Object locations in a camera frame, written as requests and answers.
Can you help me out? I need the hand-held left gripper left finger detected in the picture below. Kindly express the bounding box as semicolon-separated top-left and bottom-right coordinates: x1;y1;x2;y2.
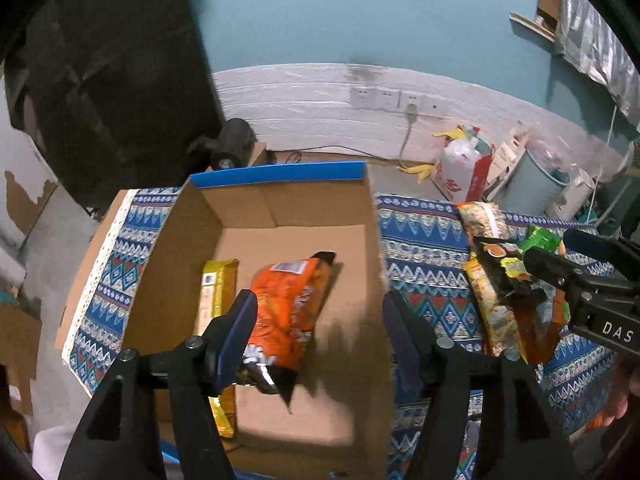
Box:
57;289;259;480

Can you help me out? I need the cardboard sheet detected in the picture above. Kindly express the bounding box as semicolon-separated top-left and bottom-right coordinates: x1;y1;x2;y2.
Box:
0;300;43;417

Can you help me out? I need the silver foil curtain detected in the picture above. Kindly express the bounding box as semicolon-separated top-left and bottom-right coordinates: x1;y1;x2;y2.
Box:
555;0;640;121

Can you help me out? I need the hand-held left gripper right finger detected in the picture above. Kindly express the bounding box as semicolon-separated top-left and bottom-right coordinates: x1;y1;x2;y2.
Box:
382;290;581;480

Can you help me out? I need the beige snack packet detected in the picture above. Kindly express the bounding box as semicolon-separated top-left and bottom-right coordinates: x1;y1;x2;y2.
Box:
455;201;511;261

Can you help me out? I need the black cable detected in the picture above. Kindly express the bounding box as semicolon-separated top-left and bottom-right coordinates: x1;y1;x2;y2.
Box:
285;146;401;162

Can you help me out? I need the yellow noodle packet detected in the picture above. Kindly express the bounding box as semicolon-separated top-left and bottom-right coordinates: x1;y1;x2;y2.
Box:
462;255;526;356

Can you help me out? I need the person's right hand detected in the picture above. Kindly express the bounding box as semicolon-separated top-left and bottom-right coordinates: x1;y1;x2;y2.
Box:
599;357;640;428

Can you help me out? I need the white kettle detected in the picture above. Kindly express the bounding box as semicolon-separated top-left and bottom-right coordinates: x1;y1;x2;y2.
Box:
545;167;598;221

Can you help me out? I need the pale green bucket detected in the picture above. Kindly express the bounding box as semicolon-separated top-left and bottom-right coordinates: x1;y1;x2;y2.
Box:
495;147;571;218

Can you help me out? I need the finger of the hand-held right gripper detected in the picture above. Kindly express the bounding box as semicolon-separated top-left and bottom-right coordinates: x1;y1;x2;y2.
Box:
522;246;588;296
561;229;640;281

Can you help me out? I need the long yellow snack packet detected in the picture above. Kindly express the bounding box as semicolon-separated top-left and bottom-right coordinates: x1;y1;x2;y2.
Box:
197;258;240;438

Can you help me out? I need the black snack packet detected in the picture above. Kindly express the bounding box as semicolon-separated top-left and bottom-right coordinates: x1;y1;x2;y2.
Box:
472;235;551;311

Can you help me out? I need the orange chip bag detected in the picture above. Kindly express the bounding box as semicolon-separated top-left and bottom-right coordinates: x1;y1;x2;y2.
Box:
235;251;337;413

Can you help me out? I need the green snack bag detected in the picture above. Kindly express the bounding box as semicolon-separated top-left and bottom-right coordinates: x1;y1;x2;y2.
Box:
517;224;566;256

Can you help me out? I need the grey plug with cable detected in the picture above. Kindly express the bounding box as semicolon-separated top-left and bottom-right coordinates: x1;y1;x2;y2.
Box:
397;102;421;171

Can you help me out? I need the brown cardboard box blue rim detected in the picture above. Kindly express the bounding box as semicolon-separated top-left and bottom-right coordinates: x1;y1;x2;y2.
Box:
122;161;393;480

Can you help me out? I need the black cylindrical device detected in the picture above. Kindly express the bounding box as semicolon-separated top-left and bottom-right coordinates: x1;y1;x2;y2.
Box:
187;117;256;171

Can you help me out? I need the red and white carton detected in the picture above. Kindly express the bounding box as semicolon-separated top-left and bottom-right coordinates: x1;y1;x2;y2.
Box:
433;152;493;203

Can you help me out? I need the wooden plank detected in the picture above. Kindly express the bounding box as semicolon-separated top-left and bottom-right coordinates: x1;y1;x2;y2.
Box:
509;10;557;43

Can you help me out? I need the blue patterned tablecloth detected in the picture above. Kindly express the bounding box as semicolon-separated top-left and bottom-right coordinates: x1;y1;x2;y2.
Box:
61;187;621;480

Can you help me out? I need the white carton red print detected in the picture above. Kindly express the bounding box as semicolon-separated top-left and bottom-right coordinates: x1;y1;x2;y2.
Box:
487;122;529;196

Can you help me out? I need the white cord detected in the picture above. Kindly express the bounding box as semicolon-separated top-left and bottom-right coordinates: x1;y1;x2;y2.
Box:
587;105;619;221

